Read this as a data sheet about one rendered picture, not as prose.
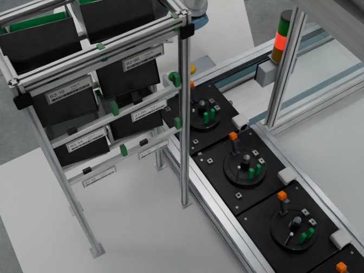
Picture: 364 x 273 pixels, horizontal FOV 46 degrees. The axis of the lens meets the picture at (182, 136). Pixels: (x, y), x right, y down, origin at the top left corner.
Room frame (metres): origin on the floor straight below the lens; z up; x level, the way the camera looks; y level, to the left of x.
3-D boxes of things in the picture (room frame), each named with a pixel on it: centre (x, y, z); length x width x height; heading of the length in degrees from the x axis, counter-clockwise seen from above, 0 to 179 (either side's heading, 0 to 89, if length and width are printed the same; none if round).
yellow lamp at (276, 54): (0.91, -0.29, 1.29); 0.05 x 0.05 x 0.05
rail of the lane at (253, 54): (1.19, -0.23, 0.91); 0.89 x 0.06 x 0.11; 121
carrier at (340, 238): (0.49, -0.33, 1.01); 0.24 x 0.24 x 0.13; 31
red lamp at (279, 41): (0.91, -0.29, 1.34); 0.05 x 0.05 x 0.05
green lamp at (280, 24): (0.91, -0.29, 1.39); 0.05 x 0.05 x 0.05
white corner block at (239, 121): (0.88, -0.20, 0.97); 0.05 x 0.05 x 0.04; 31
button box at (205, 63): (1.15, -0.03, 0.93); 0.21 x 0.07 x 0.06; 121
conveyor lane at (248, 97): (1.05, -0.34, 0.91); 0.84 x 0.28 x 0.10; 121
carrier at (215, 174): (0.70, -0.20, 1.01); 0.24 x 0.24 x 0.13; 31
